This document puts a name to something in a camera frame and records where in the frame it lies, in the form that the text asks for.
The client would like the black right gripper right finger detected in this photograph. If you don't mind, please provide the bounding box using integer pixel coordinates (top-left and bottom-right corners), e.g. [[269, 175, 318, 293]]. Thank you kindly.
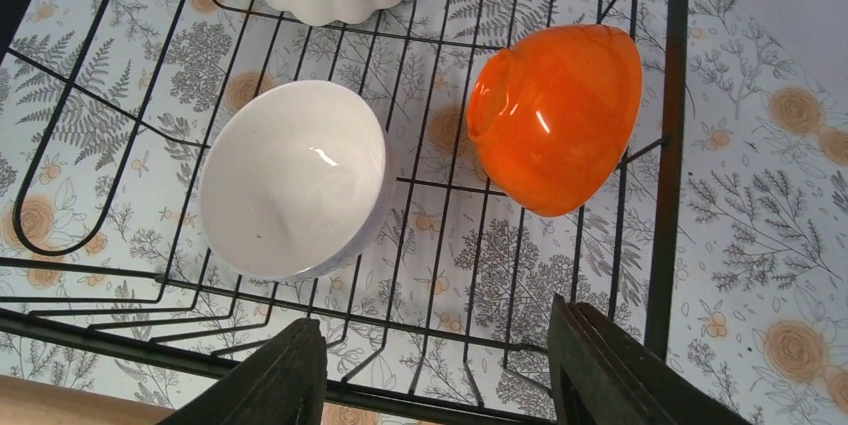
[[547, 295, 746, 425]]

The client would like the wooden rack handle near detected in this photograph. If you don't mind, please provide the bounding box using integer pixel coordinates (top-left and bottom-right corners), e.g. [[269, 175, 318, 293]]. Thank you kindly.
[[1, 375, 174, 424]]

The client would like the orange glossy bowl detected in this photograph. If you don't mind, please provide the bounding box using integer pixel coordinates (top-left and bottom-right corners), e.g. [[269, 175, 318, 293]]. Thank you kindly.
[[466, 24, 643, 217]]

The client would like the black wire dish rack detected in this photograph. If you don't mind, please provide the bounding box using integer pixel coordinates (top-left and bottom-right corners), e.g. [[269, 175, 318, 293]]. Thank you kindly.
[[1, 0, 682, 423]]

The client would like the white ribbed bowl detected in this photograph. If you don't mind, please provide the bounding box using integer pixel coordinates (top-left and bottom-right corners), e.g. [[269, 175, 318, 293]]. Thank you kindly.
[[199, 80, 396, 281]]

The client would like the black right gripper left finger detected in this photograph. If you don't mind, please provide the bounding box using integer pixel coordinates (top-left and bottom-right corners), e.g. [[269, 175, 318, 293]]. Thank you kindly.
[[161, 318, 327, 424]]

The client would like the floral table mat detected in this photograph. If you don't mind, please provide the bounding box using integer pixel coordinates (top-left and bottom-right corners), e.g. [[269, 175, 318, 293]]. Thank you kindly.
[[1, 0, 847, 424]]

